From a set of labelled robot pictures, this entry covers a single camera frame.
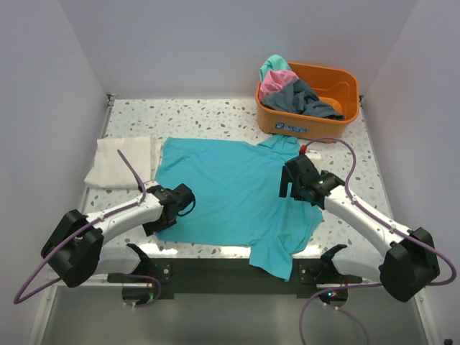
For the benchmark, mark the pink t shirt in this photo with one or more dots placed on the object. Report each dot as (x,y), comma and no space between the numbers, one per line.
(275,81)

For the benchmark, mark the orange plastic basket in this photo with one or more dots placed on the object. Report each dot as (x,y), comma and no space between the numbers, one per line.
(336,87)

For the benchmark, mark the turquoise blue t shirt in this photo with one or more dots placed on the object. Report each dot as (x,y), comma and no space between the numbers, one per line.
(237,203)

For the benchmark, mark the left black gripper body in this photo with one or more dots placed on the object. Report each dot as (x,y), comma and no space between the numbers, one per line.
(159,225)

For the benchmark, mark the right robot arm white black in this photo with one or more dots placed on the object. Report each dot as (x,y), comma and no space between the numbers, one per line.
(403,260)

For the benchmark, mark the dark grey t shirt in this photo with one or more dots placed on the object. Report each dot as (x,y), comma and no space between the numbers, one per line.
(299,98)

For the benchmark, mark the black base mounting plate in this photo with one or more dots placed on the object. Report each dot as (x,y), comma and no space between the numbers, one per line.
(225,277)

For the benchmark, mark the folded cream t shirt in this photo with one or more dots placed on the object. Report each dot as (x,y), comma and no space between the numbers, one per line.
(117,159)

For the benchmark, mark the teal green t shirt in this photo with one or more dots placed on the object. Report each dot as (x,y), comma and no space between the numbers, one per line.
(274,62)

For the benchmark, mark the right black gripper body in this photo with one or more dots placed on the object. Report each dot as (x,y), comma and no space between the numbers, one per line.
(295,189)

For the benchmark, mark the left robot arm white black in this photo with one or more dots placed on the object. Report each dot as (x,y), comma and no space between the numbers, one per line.
(78,248)

